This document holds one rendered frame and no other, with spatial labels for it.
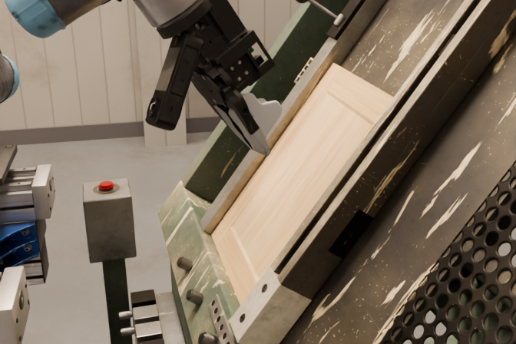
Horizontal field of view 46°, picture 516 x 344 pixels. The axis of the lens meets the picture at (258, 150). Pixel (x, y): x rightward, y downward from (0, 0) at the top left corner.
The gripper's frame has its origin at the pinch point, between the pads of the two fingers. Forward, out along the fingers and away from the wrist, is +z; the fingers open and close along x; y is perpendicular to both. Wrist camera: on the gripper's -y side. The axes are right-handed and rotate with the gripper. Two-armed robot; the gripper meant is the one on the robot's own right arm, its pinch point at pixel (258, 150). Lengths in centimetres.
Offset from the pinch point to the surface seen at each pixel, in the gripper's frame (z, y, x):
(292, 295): 29.7, -6.0, 12.3
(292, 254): 25.7, -1.2, 15.0
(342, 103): 20.0, 29.7, 32.1
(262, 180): 28, 11, 47
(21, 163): 59, -36, 367
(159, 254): 105, -12, 212
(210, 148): 26, 12, 77
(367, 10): 12, 51, 41
